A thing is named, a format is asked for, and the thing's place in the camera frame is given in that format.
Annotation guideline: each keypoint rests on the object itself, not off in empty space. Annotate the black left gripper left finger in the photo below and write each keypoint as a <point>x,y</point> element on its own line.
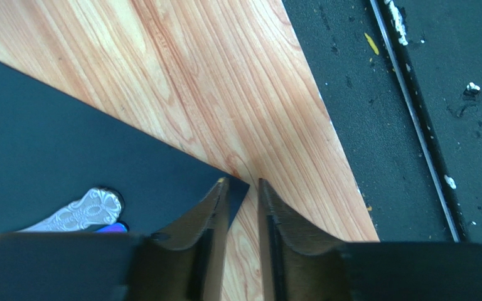
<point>185,259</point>

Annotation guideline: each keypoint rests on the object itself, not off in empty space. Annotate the iridescent purple spoon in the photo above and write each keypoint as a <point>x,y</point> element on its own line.
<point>117,227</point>

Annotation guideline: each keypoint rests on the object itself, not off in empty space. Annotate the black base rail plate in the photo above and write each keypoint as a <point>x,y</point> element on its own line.
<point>402,83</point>

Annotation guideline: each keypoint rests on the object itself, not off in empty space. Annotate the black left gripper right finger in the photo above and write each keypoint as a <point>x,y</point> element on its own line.
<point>299,261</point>

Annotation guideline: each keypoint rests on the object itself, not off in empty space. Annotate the black paper napkin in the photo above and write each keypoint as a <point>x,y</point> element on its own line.
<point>54,148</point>

